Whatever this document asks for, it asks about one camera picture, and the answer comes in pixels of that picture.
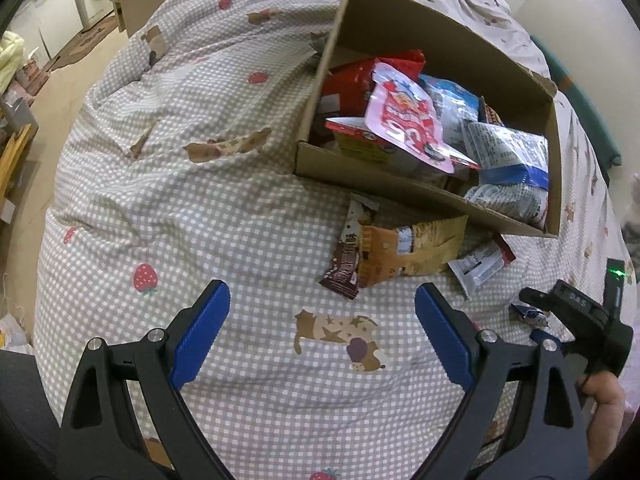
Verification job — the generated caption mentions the wooden side table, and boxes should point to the wooden side table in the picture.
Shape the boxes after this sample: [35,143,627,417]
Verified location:
[102,0,166,38]

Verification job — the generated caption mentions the wooden rack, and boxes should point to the wooden rack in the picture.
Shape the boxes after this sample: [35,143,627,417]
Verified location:
[0,95,41,201]

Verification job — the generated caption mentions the small blue snack packet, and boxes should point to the small blue snack packet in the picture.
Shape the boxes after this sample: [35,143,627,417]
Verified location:
[510,302,551,328]

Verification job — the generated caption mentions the white red snack packet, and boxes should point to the white red snack packet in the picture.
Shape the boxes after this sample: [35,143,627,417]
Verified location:
[446,232,517,301]

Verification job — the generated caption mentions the cardboard box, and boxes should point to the cardboard box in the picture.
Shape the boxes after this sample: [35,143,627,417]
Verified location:
[292,0,561,238]

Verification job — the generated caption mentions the dark cloth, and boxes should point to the dark cloth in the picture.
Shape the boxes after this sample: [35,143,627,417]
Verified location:
[0,350,66,480]

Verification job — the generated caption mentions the brown floor rug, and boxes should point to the brown floor rug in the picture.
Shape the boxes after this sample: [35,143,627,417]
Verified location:
[47,12,121,71]

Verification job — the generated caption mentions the tan snack packet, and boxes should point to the tan snack packet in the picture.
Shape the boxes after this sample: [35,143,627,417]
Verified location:
[357,215,470,288]

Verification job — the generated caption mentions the yellow green snack packet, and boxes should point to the yellow green snack packet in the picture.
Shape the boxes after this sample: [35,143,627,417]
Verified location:
[325,117,396,163]

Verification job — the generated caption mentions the brown chocolate bar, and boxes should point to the brown chocolate bar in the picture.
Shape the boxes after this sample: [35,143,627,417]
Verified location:
[320,192,381,301]

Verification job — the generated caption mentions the pink red snack pouch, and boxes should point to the pink red snack pouch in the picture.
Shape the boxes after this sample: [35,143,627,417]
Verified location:
[364,62,483,176]

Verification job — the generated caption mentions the yellow cloth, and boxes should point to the yellow cloth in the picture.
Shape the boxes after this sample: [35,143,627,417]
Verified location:
[0,30,26,93]

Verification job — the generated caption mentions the white cabinets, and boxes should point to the white cabinets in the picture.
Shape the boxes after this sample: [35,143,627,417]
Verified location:
[10,0,83,68]

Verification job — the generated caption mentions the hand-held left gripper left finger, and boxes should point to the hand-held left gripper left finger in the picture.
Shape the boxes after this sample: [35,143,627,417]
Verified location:
[57,280,236,480]

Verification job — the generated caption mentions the red snack bag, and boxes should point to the red snack bag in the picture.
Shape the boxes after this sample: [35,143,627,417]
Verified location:
[320,50,426,116]

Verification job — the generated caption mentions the white bag blue edge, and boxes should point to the white bag blue edge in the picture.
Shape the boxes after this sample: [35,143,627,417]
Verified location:
[462,120,550,191]

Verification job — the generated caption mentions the small red yellow packet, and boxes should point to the small red yellow packet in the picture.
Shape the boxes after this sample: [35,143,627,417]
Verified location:
[480,97,506,126]

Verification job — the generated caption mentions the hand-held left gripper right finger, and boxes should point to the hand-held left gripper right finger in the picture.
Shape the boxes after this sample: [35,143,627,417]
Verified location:
[414,282,591,480]

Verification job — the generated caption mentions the checked printed blanket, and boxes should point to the checked printed blanket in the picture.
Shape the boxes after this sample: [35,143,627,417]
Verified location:
[32,0,636,480]

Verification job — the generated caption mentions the light blue snack bag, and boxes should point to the light blue snack bag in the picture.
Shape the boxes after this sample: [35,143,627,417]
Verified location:
[420,75,481,146]

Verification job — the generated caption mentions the white printed snack bag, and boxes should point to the white printed snack bag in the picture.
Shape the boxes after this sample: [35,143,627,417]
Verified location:
[462,182,548,223]

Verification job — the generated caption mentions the white plastic bag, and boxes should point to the white plastic bag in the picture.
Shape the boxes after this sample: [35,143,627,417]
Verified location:
[0,312,33,351]

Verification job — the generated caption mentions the person's right hand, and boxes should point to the person's right hand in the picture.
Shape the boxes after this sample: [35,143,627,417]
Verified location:
[576,374,628,456]

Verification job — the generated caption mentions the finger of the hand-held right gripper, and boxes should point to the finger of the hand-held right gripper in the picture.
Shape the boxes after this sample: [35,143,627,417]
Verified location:
[519,287,563,318]

